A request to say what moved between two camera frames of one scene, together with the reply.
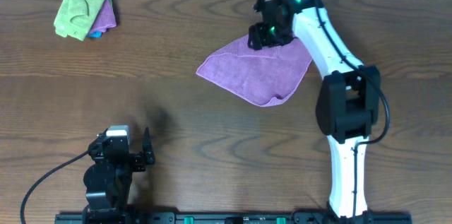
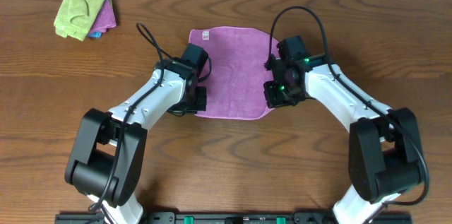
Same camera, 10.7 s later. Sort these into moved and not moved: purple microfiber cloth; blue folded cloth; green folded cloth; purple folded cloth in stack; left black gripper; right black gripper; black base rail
Moved: right black gripper; purple microfiber cloth; left black gripper
Not moved: green folded cloth; blue folded cloth; black base rail; purple folded cloth in stack
